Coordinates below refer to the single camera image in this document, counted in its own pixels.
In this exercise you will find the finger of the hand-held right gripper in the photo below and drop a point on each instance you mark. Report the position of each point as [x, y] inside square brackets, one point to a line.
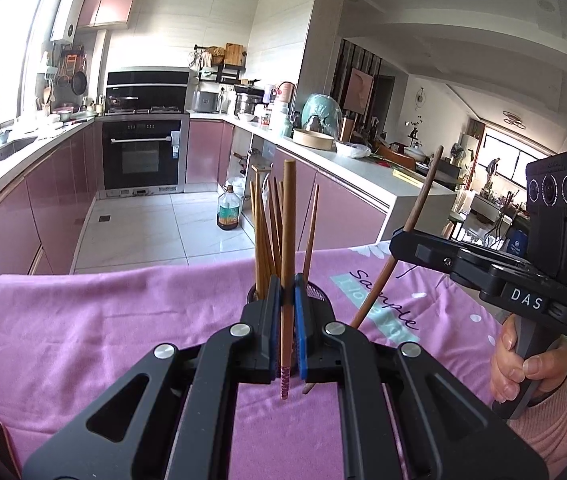
[428, 252]

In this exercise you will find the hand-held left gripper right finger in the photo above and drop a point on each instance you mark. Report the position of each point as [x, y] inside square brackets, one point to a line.
[299, 320]

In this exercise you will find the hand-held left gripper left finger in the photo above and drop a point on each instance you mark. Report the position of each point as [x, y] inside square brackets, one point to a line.
[274, 320]

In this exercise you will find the black mesh holder cup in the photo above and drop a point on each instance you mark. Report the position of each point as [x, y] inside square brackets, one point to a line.
[319, 292]

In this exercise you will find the dark brown wooden chopstick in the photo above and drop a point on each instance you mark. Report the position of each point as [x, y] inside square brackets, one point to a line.
[416, 210]

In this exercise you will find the bunch of wooden chopsticks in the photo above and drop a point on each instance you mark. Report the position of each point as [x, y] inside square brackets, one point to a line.
[259, 240]

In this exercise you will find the wooden chopstick patterned end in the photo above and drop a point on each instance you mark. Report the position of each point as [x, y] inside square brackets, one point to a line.
[289, 210]

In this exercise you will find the person's right forearm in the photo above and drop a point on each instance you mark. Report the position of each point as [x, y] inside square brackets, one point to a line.
[553, 435]

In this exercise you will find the person's right hand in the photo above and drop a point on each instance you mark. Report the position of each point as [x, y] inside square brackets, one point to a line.
[546, 370]

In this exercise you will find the pink peninsula cabinets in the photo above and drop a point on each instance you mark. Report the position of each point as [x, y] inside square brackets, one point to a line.
[348, 210]

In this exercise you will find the balcony window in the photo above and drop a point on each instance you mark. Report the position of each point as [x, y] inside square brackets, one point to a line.
[518, 157]

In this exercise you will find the cooking oil bottle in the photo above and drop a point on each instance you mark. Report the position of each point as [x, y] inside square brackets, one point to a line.
[228, 212]

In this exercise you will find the white bowl with plastic bag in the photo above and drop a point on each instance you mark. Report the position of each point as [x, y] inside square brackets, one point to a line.
[353, 149]

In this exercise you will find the white floor plastic bag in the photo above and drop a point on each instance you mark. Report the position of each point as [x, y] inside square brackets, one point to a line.
[237, 187]

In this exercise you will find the round wooden tray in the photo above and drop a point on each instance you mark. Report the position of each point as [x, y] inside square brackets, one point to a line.
[313, 139]

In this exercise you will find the teal dome food cover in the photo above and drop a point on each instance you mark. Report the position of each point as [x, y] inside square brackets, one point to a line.
[321, 110]

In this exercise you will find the pink corner base cabinet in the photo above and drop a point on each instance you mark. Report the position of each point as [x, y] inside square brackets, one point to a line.
[206, 150]

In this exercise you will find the pink printed tablecloth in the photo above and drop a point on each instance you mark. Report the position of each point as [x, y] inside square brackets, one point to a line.
[88, 320]

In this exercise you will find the black built-in oven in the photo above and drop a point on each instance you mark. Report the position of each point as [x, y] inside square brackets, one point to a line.
[141, 155]

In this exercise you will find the pink kettle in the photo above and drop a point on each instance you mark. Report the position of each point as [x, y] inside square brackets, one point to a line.
[286, 95]

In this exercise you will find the steel cooking pot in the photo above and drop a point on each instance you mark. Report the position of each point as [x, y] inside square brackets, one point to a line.
[247, 105]

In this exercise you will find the silver countertop appliance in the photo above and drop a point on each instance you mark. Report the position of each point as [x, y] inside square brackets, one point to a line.
[205, 101]

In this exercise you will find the long pink base cabinets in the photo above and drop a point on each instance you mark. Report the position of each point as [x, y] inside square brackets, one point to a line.
[53, 200]

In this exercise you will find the black kitchen rack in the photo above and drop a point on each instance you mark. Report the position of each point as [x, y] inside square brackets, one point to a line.
[218, 72]

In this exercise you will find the black range hood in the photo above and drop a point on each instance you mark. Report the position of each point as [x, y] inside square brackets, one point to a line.
[146, 85]

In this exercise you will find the wooden cutting board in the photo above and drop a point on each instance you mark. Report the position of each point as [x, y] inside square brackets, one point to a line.
[234, 54]

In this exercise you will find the hanging black frying pan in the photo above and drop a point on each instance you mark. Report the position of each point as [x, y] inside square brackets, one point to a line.
[79, 84]

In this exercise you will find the steel kitchen sink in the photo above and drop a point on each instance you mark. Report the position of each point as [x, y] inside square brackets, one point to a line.
[6, 151]

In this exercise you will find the white water heater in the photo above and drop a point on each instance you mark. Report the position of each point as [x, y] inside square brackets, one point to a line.
[67, 15]

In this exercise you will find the round wall decoration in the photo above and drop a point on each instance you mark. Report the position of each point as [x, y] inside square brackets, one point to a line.
[420, 99]

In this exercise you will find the framed wall painting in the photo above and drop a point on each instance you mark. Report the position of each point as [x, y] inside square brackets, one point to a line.
[359, 91]

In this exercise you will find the pink wall cabinet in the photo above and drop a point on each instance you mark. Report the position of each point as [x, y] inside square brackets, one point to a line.
[108, 2]

